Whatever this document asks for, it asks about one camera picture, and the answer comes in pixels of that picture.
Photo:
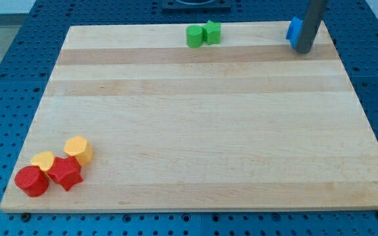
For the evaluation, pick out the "grey cylindrical robot arm stick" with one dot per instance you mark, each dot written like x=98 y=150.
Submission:
x=310 y=25

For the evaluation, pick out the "wooden board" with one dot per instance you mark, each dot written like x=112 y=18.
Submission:
x=245 y=125

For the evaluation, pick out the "green cylinder block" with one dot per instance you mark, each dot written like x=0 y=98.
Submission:
x=194 y=36

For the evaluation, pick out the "green star block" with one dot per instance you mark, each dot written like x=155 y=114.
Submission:
x=212 y=32

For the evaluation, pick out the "yellow hexagon block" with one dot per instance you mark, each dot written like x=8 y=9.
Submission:
x=80 y=148

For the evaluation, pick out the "red star block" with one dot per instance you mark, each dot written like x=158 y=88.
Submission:
x=65 y=172

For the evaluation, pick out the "blue block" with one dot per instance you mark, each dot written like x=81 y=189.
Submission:
x=293 y=31

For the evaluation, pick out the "yellow heart block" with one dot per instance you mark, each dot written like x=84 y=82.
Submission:
x=43 y=160

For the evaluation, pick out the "red cylinder block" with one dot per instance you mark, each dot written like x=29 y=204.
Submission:
x=32 y=181

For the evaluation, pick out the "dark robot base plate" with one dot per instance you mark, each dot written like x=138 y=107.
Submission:
x=176 y=5

